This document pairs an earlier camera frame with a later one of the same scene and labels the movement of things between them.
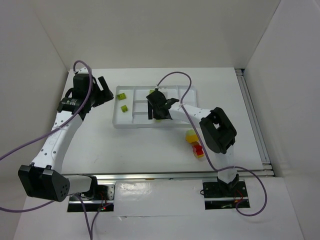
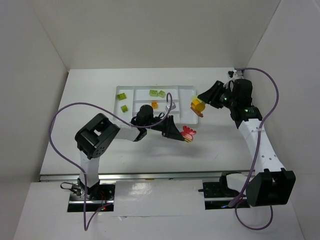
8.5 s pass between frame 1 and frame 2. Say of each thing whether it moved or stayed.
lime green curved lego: stayed
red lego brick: moved
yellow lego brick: moved
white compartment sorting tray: stayed
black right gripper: moved
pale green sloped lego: moved
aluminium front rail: stayed
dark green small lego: stayed
